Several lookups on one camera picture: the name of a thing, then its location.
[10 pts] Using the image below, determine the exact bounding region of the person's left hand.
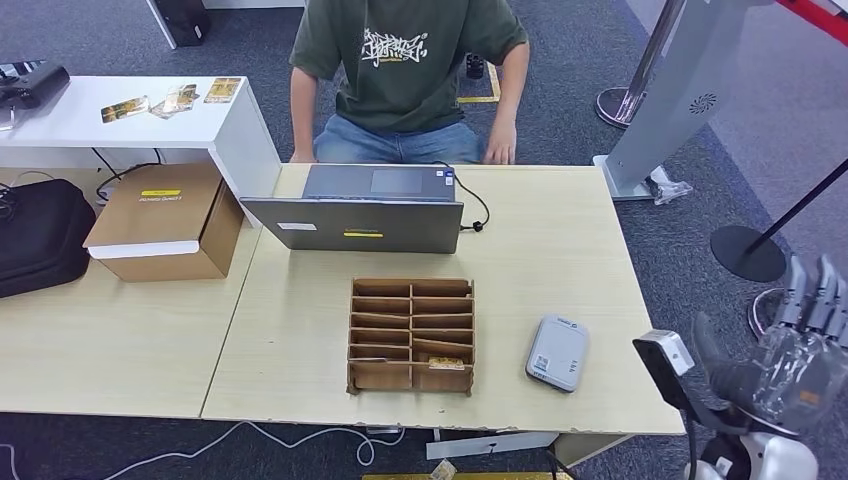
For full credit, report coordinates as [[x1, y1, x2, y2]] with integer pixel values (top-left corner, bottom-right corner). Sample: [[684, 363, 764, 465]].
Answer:
[[482, 117, 518, 166]]

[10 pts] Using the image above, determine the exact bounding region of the grey kiosk stand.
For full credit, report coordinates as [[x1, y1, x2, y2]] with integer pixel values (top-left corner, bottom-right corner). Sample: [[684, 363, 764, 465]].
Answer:
[[592, 0, 776, 202]]

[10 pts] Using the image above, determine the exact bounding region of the black power cable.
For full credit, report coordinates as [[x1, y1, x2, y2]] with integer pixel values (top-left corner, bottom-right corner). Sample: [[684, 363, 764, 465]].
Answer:
[[91, 148, 164, 204]]

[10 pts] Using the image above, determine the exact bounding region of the yellow floor tape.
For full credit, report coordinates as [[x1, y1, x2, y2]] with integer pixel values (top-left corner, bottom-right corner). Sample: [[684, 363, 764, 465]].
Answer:
[[457, 62, 502, 105]]

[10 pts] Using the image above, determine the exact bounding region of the white desk panel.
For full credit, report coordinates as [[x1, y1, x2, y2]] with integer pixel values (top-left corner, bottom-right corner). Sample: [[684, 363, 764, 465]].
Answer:
[[143, 0, 178, 50]]

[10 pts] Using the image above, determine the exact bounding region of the chrome stanchion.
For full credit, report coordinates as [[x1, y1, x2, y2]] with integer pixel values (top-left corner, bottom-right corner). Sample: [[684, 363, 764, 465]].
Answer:
[[747, 286, 790, 340], [594, 0, 687, 130]]

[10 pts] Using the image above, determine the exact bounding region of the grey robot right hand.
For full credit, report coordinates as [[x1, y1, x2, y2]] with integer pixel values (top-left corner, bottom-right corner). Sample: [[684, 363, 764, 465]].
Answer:
[[692, 254, 848, 432]]

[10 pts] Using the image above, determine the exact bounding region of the black laptop cable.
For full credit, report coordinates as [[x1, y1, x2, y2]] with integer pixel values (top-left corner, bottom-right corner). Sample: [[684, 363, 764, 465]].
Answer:
[[433, 160, 492, 234]]

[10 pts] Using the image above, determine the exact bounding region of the wooden desk leg panel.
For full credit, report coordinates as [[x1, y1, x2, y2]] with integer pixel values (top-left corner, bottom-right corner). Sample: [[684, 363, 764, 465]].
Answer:
[[555, 435, 632, 473]]

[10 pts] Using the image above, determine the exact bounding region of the black stanchion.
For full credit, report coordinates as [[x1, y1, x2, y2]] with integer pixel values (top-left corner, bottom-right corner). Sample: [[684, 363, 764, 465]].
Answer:
[[710, 158, 848, 284]]

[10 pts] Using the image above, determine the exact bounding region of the brown cardboard card organizer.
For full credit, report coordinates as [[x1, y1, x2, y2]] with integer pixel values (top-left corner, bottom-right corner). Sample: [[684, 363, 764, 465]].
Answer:
[[346, 277, 476, 398]]

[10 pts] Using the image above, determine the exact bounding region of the black bag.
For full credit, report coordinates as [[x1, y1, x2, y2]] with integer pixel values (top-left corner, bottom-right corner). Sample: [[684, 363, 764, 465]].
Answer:
[[0, 178, 98, 300]]

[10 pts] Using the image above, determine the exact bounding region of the white floor cable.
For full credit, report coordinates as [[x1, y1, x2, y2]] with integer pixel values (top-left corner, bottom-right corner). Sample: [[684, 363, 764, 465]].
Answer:
[[99, 421, 407, 480]]

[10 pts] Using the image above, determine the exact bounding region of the grey laptop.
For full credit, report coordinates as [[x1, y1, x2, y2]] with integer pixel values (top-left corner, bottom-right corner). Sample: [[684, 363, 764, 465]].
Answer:
[[239, 163, 466, 256]]

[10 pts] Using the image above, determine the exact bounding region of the white metal bracket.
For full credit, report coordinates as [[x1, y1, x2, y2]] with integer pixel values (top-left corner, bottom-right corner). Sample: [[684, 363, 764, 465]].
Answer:
[[425, 432, 559, 462]]

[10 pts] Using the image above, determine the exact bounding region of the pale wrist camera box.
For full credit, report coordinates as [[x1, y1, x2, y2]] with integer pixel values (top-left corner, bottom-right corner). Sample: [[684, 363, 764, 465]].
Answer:
[[637, 329, 696, 378]]

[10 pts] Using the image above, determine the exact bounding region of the person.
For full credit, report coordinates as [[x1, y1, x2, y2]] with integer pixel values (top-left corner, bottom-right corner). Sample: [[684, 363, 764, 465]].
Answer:
[[288, 0, 531, 166]]

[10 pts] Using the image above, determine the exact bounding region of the white side table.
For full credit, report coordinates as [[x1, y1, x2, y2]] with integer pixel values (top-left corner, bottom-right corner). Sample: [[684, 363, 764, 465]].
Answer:
[[0, 75, 284, 229]]

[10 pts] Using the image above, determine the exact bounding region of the black device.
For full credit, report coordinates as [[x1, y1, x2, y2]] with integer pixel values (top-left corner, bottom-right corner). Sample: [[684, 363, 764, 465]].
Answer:
[[0, 60, 72, 111]]

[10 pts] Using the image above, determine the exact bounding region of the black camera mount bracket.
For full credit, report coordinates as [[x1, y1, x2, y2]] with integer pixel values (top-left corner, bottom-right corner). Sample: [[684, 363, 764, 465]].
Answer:
[[632, 337, 753, 439]]

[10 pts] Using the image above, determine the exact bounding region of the black computer tower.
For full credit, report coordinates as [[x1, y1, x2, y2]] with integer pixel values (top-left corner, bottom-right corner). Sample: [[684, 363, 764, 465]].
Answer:
[[152, 0, 213, 48]]

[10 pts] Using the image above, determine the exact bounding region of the brown cardboard box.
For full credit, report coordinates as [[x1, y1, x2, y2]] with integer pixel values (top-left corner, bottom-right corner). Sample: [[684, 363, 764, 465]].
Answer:
[[82, 162, 246, 284]]

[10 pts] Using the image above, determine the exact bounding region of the clear plastic wrap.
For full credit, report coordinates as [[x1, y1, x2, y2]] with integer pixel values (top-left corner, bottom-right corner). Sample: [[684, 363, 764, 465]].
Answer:
[[645, 166, 694, 207]]

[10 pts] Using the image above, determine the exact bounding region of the white card reader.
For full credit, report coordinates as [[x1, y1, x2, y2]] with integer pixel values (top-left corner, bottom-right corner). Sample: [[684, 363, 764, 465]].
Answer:
[[525, 313, 590, 395]]

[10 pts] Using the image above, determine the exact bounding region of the red barrier belt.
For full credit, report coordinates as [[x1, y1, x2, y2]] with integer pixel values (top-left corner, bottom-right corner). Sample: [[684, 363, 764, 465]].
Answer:
[[775, 0, 848, 51]]

